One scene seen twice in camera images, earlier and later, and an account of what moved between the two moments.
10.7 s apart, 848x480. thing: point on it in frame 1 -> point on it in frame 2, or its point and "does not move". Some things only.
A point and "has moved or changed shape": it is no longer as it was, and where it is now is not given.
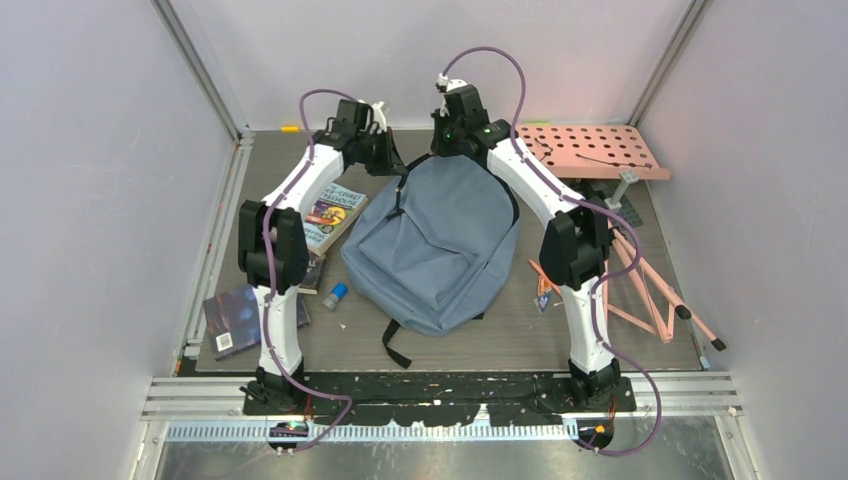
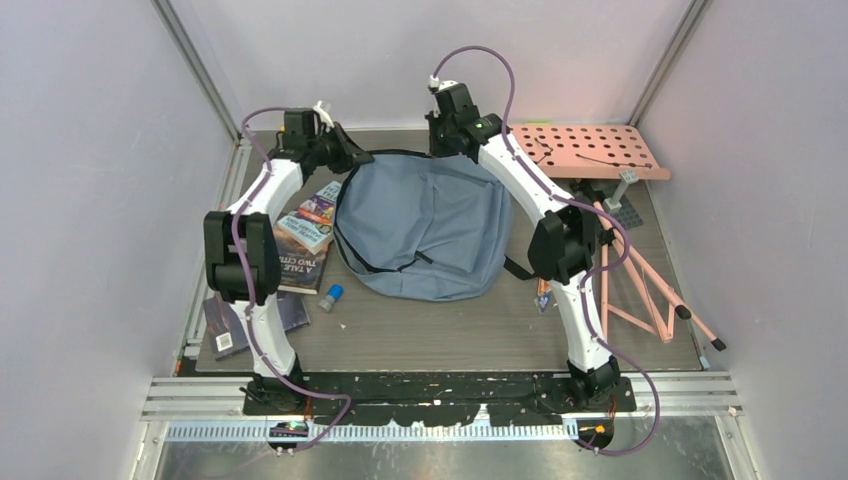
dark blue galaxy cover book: (233, 320) does not move
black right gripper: (439, 146) does not move
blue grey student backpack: (432, 247) has moved or changed shape
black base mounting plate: (441, 398) does not move
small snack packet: (543, 285) does not move
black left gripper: (390, 163) -> (348, 153)
